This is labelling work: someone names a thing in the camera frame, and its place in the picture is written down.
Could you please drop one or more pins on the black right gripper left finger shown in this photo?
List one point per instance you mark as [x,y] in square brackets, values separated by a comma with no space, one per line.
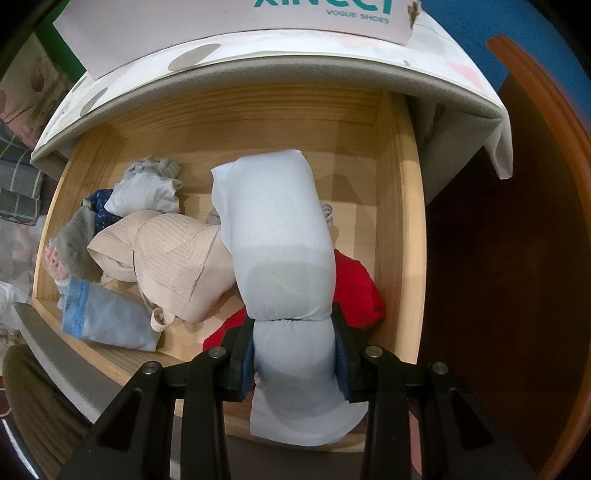
[132,438]

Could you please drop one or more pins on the light blue sock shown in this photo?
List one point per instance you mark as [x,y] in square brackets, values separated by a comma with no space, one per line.
[96,314]

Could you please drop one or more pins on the floral beige pillow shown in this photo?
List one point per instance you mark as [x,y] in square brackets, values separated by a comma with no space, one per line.
[31,89]

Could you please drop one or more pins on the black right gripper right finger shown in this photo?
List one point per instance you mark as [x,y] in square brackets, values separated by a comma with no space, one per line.
[422,422]

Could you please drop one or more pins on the grey green underwear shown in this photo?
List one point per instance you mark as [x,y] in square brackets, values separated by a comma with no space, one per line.
[71,244]

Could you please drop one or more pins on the white shoe box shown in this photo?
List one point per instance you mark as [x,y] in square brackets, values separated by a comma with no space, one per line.
[105,35]

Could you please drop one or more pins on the green foam mat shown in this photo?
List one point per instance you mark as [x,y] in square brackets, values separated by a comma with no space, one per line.
[55,46]

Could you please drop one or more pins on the navy dotted underwear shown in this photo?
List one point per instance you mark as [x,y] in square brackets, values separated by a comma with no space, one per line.
[97,204]

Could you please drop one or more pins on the patterned white cloth cover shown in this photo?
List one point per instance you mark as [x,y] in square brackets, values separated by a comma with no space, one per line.
[459,110]

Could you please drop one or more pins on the plaid grey bedding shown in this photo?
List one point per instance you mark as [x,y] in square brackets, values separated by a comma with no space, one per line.
[20,181]

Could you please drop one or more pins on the olive trouser leg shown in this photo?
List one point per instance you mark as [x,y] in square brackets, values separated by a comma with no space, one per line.
[50,425]

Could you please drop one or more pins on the blue foam mat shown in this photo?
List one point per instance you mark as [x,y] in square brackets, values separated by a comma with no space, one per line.
[473,23]

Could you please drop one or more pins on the white grey underwear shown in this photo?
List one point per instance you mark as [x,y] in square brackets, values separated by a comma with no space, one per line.
[147,184]

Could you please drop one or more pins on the beige ribbed underwear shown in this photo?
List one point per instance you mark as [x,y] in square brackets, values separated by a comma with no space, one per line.
[179,264]

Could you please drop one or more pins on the brown wooden chair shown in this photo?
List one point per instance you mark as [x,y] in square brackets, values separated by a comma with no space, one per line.
[508,279]

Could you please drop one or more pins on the red underwear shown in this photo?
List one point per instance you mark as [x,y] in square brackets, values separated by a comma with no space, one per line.
[358,295]

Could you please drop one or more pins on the wooden drawer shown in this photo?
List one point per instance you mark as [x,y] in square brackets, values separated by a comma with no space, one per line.
[361,147]

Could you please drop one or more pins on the floral pink white underwear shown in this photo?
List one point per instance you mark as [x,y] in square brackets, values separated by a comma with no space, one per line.
[57,272]

